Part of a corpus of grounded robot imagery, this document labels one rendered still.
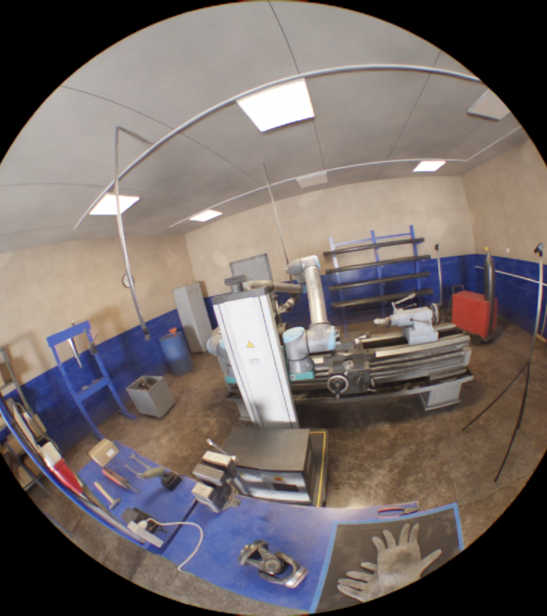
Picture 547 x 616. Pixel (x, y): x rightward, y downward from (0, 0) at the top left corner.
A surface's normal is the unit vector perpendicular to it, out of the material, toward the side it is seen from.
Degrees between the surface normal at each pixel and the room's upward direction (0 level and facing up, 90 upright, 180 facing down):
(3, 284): 90
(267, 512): 0
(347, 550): 0
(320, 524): 0
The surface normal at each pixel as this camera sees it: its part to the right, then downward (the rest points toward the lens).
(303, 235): -0.29, 0.27
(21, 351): 0.93, -0.14
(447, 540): -0.22, -0.95
